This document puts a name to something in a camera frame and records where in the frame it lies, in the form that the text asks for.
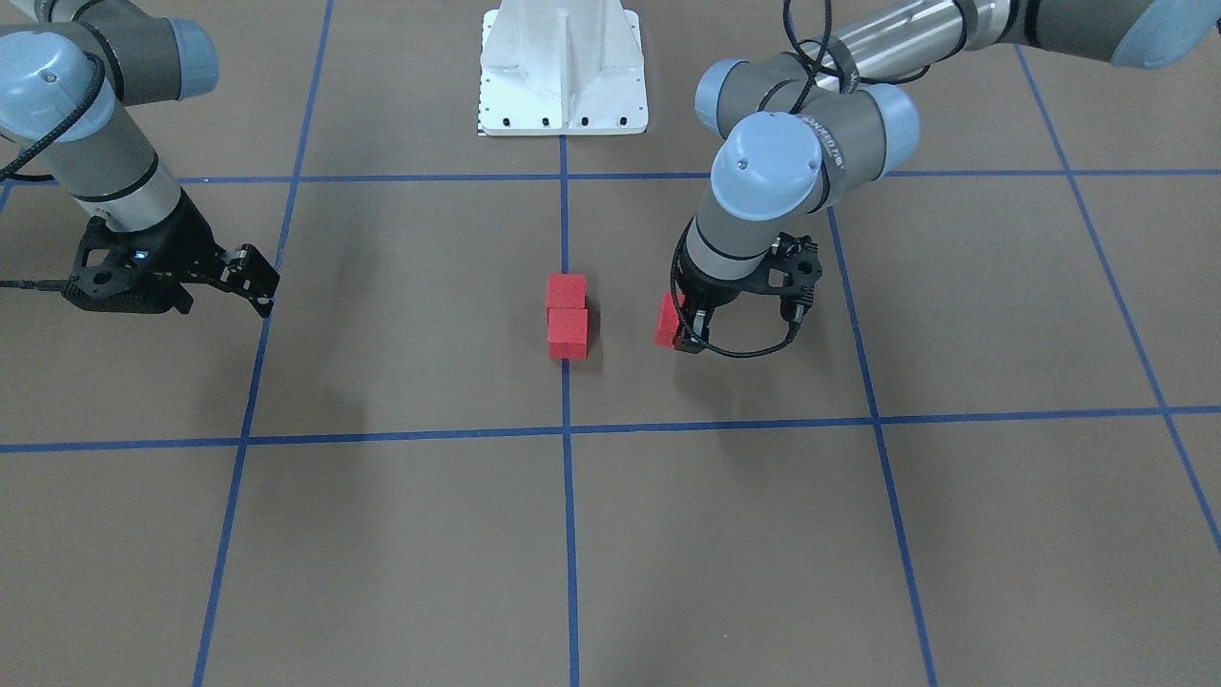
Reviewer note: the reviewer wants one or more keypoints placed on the red block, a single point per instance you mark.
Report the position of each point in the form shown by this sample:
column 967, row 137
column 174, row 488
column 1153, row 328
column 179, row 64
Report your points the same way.
column 566, row 291
column 568, row 333
column 668, row 324

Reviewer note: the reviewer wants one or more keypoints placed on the brown paper table mat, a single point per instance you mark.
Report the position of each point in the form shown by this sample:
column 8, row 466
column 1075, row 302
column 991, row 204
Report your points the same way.
column 990, row 457

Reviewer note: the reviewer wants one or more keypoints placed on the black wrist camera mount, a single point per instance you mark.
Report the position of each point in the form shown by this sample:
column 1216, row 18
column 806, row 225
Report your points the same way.
column 127, row 272

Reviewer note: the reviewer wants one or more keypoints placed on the white pedestal column base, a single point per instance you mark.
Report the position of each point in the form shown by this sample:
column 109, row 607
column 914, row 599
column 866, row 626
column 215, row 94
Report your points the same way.
column 551, row 68

